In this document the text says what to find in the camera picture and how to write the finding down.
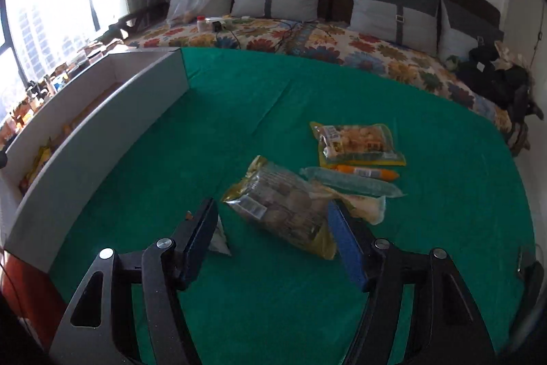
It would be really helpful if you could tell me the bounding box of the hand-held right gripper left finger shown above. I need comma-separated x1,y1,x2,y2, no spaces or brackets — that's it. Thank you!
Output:
49,197,220,365

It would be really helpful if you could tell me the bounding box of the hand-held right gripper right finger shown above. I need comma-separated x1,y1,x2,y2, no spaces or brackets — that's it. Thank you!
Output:
325,200,501,365

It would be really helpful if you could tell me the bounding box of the small grey triangular packet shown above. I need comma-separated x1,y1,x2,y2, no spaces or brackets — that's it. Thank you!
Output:
209,214,234,257

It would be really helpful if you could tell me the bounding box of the pale cream snack packet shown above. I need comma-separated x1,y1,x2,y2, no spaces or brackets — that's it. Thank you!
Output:
314,187,386,225

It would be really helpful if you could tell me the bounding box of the clear long snack packet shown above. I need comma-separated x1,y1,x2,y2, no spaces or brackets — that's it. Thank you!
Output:
299,166,405,198

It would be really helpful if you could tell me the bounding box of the orange sausage stick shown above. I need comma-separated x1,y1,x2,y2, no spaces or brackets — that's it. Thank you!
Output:
327,164,400,181

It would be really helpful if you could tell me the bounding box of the large gold clear-window packet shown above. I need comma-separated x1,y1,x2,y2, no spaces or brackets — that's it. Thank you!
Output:
221,155,338,261

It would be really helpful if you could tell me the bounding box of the yellow-edged peanut packet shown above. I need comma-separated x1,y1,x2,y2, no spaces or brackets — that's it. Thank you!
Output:
310,121,406,167

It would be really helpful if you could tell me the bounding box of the long white cardboard box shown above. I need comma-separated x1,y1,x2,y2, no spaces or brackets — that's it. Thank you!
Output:
0,48,189,276

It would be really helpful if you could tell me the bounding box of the green patterned bedspread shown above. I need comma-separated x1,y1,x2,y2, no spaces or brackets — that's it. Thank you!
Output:
49,46,537,365

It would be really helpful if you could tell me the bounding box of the red cloth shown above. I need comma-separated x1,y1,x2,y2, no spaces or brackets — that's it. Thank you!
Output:
0,247,54,306

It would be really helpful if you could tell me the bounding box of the floral bedsheet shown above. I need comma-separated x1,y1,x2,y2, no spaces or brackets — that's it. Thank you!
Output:
124,16,513,135

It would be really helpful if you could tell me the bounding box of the windowsill clutter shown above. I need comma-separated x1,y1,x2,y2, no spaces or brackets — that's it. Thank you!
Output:
0,36,112,152

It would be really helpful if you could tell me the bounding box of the brown bag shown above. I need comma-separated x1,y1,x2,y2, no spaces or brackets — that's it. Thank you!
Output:
508,87,543,157

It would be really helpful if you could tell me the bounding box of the black clothing pile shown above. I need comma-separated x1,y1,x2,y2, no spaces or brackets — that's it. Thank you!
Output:
455,44,531,109

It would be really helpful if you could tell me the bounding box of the clear plastic bag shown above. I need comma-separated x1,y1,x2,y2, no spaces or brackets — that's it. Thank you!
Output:
166,0,213,27

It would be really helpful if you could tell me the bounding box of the beige patterned cloth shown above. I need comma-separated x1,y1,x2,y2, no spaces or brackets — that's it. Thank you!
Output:
493,40,533,70

